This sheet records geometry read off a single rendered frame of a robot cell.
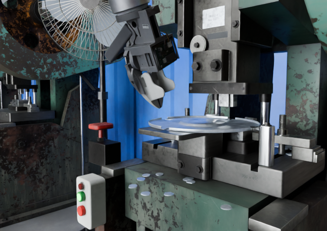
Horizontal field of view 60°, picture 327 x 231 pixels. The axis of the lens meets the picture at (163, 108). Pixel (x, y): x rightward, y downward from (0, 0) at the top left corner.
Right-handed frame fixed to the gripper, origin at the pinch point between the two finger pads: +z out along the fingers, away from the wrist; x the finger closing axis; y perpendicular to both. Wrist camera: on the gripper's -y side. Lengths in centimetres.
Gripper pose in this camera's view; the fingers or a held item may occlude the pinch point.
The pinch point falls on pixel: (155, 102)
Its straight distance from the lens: 63.4
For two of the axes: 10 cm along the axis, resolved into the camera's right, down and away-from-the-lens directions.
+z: 2.9, 8.8, 3.8
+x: 6.1, -4.8, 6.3
